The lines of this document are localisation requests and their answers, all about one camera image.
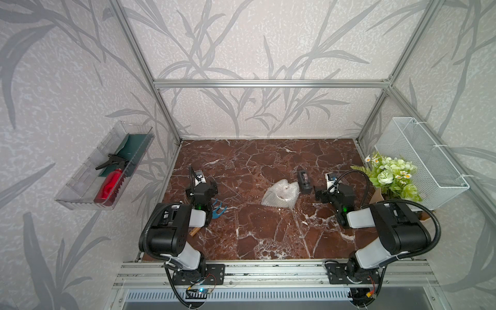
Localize clear bubble wrap sheet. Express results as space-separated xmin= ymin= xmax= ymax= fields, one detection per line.
xmin=261 ymin=179 xmax=300 ymax=209

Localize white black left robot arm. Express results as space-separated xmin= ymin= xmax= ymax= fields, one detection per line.
xmin=138 ymin=167 xmax=218 ymax=284

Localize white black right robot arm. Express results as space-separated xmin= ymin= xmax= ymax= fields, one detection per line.
xmin=315 ymin=173 xmax=442 ymax=285

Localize green white artificial flowers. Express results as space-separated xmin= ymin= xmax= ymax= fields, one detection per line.
xmin=351 ymin=152 xmax=422 ymax=202

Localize green card in tray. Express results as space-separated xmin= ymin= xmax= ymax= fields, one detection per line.
xmin=99 ymin=134 xmax=147 ymax=177

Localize red black pruning shears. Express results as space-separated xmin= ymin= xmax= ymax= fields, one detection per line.
xmin=94 ymin=154 xmax=129 ymax=207

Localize green circuit board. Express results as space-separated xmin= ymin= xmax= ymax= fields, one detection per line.
xmin=185 ymin=286 xmax=215 ymax=300

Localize blue garden fork wooden handle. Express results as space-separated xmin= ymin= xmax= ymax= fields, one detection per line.
xmin=189 ymin=199 xmax=227 ymax=236

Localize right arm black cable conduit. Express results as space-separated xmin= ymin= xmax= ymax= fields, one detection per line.
xmin=329 ymin=169 xmax=443 ymax=260

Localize white wire mesh basket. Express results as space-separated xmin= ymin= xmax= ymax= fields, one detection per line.
xmin=375 ymin=117 xmax=470 ymax=210

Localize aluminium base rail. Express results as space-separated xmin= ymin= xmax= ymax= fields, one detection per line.
xmin=112 ymin=259 xmax=440 ymax=289

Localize clear plastic wall tray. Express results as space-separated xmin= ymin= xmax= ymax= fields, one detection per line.
xmin=55 ymin=121 xmax=155 ymax=211

